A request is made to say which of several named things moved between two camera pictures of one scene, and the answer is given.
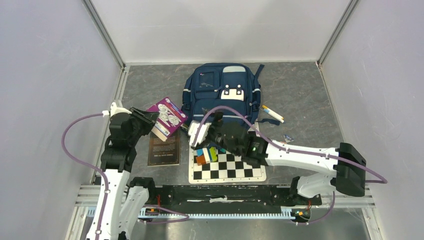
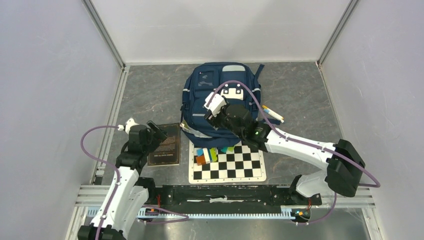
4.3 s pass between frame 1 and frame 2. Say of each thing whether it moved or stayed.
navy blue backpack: stayed
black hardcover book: stayed
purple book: moved
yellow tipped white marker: stayed
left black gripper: moved
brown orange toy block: stayed
